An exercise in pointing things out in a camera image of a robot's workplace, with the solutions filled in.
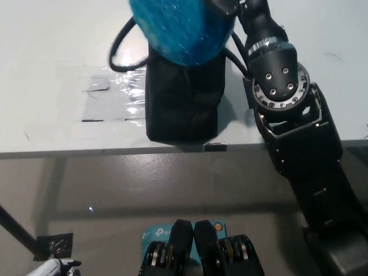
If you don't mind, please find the clear tape grey paper patch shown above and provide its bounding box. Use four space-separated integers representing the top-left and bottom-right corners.
57 63 149 124

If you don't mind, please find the blue film-wrapped plate stack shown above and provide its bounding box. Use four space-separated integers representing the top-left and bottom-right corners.
129 0 240 69

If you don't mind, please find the small black tape strip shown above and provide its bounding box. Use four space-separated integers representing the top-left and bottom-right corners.
204 142 227 152

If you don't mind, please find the black floor tape patch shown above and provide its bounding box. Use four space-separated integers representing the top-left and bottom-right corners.
33 232 74 261

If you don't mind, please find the black table leg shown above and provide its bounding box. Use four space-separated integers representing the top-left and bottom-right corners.
0 204 40 254

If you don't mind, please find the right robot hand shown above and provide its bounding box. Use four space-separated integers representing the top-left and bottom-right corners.
207 0 270 20

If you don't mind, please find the black fabric tote bag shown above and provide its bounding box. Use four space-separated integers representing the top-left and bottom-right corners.
108 14 251 144

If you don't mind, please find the teal tp-link box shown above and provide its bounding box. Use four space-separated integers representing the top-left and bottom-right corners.
140 220 228 266

